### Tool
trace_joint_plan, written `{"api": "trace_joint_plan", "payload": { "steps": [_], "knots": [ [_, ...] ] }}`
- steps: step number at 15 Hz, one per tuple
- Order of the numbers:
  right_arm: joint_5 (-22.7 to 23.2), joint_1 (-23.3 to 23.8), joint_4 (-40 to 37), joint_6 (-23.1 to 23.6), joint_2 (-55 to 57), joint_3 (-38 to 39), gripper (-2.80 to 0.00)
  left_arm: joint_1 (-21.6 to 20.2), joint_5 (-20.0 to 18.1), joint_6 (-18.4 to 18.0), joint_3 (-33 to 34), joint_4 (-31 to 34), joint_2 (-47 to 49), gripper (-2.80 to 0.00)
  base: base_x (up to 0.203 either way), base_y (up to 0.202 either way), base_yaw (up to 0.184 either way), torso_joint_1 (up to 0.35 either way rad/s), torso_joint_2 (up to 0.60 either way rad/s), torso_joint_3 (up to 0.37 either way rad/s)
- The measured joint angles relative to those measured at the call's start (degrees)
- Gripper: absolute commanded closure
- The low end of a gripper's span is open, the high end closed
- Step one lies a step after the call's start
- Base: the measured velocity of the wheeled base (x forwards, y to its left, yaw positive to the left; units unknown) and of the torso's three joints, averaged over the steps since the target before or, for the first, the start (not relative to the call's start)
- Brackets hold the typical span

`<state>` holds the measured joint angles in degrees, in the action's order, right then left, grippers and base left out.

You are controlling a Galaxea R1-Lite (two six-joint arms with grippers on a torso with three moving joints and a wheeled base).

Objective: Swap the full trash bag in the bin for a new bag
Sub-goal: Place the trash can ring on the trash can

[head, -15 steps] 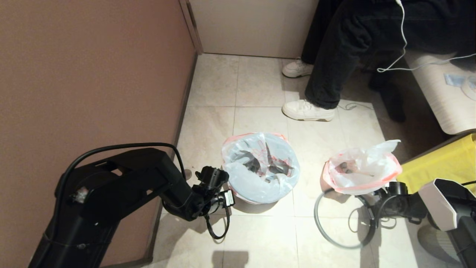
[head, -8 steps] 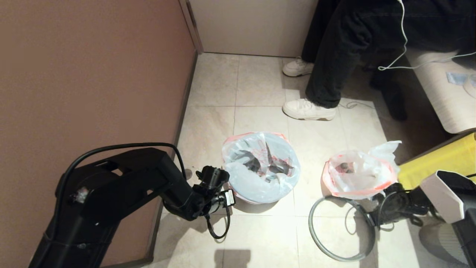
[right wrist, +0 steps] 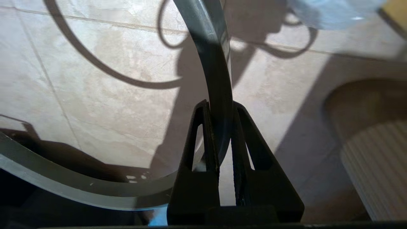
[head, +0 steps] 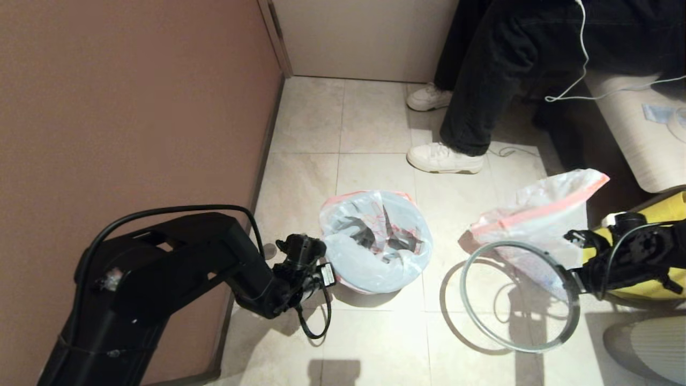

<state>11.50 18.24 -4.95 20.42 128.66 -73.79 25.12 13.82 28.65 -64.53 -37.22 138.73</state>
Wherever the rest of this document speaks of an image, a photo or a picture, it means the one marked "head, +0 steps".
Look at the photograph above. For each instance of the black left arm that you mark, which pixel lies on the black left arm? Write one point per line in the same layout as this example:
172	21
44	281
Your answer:
177	268

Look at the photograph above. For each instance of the white right sneaker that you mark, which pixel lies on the white right sneaker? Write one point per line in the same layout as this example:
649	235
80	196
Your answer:
429	98

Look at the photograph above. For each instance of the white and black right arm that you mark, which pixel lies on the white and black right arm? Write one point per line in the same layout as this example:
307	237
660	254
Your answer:
648	252

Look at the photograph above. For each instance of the person's black trouser leg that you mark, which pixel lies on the person's black trouser leg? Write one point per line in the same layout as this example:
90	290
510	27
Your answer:
455	43
482	96

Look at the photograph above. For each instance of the round metal floor drain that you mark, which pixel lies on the round metal floor drain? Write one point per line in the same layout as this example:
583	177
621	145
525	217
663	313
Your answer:
269	250

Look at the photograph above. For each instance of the yellow fabric bag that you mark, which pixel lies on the yellow fabric bag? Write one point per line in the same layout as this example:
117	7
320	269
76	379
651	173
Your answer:
670	209

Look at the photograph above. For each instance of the person's right black trouser leg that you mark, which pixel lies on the person's right black trouser leg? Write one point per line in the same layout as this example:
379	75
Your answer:
455	43

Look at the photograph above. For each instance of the white left sneaker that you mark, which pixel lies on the white left sneaker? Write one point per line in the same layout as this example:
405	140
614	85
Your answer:
442	158

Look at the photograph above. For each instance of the light blue packet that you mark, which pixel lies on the light blue packet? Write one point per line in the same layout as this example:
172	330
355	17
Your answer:
656	112

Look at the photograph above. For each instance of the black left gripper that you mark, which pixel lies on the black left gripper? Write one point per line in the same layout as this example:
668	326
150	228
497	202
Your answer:
316	279

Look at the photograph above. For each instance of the white sneaker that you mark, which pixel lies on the white sneaker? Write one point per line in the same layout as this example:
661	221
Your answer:
442	158
429	98

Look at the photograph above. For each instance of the used translucent trash bag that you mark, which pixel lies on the used translucent trash bag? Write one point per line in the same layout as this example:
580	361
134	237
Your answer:
541	220

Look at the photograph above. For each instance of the fresh white plastic bag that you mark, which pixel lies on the fresh white plastic bag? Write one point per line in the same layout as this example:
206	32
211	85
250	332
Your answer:
375	257

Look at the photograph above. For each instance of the person's left black trouser leg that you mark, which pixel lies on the person's left black trouser leg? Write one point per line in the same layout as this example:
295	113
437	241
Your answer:
482	96

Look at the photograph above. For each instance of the brown textured partition panel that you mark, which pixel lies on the brown textured partition panel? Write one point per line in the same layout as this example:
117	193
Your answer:
107	107

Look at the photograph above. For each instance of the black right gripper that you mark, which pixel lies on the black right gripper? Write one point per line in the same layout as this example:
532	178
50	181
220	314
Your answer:
595	279

